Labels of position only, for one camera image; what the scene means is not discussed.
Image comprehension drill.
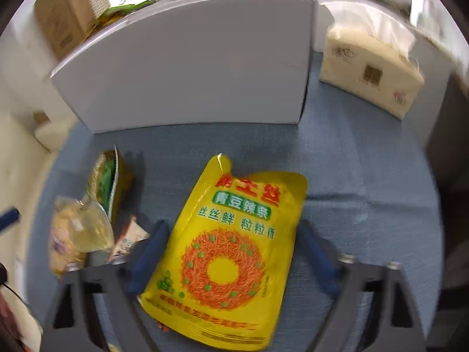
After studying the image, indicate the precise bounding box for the yellow packet with orange ring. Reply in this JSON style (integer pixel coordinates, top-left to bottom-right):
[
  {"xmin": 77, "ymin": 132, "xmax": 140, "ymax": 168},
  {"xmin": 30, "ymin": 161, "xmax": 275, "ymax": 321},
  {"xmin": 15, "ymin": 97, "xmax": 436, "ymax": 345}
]
[{"xmin": 138, "ymin": 153, "xmax": 309, "ymax": 348}]

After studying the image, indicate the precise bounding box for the yellow green noodle snack packet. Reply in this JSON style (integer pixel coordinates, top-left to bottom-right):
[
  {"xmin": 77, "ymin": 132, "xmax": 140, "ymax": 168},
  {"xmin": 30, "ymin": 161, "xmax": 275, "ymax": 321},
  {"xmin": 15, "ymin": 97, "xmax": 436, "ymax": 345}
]
[{"xmin": 86, "ymin": 145, "xmax": 135, "ymax": 225}]

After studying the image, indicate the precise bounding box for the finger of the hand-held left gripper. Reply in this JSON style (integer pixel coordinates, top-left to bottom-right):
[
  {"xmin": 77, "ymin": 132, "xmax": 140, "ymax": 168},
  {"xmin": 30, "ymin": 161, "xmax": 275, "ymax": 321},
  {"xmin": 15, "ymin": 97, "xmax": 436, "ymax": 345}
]
[{"xmin": 0, "ymin": 207, "xmax": 20, "ymax": 231}]

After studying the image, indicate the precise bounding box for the white sofa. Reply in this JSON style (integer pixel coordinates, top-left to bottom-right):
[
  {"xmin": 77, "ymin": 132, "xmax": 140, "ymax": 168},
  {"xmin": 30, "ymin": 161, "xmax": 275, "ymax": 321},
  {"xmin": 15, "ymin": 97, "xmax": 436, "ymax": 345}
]
[{"xmin": 0, "ymin": 109, "xmax": 76, "ymax": 265}]

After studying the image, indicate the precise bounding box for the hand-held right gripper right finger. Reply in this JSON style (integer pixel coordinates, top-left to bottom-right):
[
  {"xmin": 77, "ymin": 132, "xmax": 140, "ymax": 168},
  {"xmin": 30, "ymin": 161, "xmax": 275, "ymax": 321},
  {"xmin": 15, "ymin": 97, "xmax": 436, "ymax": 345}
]
[{"xmin": 281, "ymin": 219, "xmax": 428, "ymax": 352}]

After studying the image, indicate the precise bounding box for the pile of flat green packets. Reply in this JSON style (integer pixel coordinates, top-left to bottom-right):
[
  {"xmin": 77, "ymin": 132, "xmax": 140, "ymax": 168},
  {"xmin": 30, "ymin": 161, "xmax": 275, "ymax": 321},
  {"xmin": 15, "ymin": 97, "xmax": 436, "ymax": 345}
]
[{"xmin": 91, "ymin": 0, "xmax": 162, "ymax": 27}]

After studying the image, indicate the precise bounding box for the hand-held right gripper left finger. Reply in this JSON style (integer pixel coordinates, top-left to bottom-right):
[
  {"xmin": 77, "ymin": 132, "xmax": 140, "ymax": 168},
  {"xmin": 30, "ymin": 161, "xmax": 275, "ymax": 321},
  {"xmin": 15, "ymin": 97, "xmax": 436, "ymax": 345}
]
[{"xmin": 42, "ymin": 220, "xmax": 171, "ymax": 352}]

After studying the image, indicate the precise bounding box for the white cardboard box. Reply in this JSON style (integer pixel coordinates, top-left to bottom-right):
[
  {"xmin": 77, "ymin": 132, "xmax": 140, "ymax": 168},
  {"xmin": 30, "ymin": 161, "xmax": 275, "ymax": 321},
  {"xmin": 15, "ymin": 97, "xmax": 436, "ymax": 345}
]
[{"xmin": 50, "ymin": 0, "xmax": 318, "ymax": 135}]

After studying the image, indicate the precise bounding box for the brown cardboard box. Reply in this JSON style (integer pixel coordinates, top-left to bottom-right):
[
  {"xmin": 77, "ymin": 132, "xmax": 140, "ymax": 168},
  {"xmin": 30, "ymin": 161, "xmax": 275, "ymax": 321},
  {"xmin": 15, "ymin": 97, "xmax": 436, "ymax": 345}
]
[{"xmin": 34, "ymin": 0, "xmax": 108, "ymax": 62}]

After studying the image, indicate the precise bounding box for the cream tissue pack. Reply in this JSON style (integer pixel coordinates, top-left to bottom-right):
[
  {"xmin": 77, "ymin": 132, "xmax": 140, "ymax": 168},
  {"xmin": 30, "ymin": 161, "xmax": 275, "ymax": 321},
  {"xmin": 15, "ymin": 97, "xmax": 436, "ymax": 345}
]
[{"xmin": 317, "ymin": 18, "xmax": 426, "ymax": 120}]

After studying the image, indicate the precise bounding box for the clear yellowish snack bag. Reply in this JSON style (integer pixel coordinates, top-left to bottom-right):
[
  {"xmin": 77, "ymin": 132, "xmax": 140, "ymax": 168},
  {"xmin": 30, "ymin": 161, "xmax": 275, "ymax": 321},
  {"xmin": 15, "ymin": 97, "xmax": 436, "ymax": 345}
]
[{"xmin": 49, "ymin": 195, "xmax": 115, "ymax": 278}]

